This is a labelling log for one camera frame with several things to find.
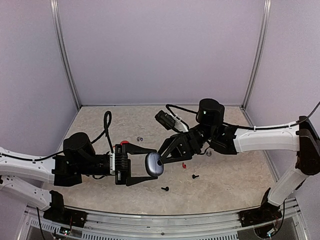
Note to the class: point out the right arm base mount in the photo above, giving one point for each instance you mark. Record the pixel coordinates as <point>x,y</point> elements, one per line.
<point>258,216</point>

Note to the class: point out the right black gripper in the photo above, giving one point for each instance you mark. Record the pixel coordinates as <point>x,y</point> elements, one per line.
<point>187,144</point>

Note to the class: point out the front aluminium rail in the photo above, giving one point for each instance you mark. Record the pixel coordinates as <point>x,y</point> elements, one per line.
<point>99,225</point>

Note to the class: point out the red round charging case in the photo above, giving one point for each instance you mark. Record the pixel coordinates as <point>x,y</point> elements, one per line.
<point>124,142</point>

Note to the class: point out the purple earbud charging case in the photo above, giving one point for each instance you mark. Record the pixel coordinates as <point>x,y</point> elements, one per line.
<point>153,165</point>

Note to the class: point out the right aluminium frame post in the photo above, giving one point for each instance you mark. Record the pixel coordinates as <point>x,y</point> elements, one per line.
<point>258,53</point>

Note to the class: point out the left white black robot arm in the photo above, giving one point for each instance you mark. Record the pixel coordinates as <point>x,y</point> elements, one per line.
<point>66,169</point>

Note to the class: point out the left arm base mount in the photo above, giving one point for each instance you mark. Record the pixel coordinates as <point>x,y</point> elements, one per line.
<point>66,216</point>

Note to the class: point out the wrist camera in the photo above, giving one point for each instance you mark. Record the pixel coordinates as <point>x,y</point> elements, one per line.
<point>171,122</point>
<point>120,160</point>

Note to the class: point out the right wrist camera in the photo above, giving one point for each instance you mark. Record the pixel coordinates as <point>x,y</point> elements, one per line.
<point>171,122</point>

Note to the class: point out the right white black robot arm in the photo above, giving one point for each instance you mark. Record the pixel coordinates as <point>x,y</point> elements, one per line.
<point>228,139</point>

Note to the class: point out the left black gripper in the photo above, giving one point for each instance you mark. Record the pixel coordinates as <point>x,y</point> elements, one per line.
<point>134,149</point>

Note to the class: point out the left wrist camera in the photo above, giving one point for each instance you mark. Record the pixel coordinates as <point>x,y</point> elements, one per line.
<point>120,160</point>

